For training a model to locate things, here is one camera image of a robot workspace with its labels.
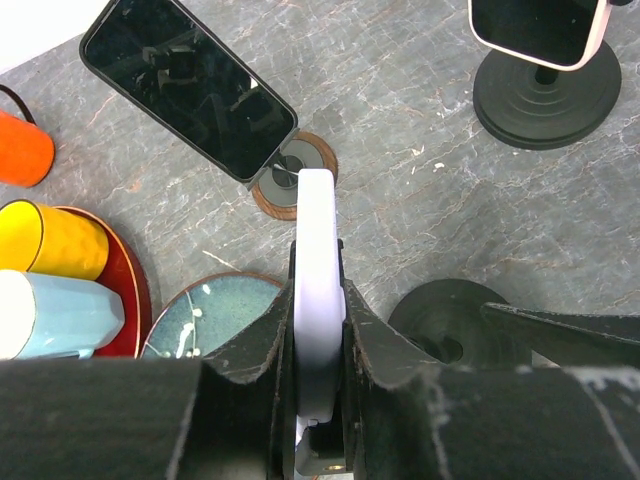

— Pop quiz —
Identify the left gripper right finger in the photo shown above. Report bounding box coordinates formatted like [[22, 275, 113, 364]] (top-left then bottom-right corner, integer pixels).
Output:
[[342, 282, 639, 479]]

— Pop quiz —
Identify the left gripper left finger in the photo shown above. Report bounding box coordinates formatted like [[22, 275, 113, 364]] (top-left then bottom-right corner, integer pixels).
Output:
[[1, 284, 295, 479]]

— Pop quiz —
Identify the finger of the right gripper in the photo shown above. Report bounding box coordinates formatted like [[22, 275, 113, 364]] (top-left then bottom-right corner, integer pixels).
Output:
[[481, 303, 639, 368]]

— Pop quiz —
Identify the black weighted phone stand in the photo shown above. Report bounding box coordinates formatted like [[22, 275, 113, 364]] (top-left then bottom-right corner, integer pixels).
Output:
[[388, 279, 532, 369]]

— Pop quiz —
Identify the lavender case phone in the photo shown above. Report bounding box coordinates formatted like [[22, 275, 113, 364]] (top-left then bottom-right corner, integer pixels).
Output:
[[293, 168, 346, 442]]

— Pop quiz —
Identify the black round phone stand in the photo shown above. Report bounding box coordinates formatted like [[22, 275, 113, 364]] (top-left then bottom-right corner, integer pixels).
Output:
[[473, 43, 622, 150]]

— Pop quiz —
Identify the pink case phone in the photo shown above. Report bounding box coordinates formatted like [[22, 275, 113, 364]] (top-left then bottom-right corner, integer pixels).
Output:
[[468, 0, 613, 71]]

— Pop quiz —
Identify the black phone on wooden stand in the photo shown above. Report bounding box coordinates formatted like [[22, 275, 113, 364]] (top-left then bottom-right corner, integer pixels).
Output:
[[79, 0, 298, 184]]

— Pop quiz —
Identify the teal ceramic plate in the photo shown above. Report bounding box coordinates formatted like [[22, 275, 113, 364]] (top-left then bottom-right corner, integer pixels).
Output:
[[139, 272, 282, 359]]

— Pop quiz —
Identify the red round tray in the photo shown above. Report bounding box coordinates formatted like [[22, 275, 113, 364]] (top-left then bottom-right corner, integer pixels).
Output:
[[57, 206, 152, 358]]

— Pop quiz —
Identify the light blue mug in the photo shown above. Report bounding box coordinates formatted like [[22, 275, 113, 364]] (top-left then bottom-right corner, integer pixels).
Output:
[[1, 269, 125, 360]]

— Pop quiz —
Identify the yellow mug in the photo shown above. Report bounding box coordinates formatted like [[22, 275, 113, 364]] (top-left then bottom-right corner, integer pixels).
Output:
[[1, 200, 109, 280]]

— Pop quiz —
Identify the orange mug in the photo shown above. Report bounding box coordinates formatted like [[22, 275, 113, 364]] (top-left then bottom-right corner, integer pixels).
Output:
[[1, 85, 56, 188]]

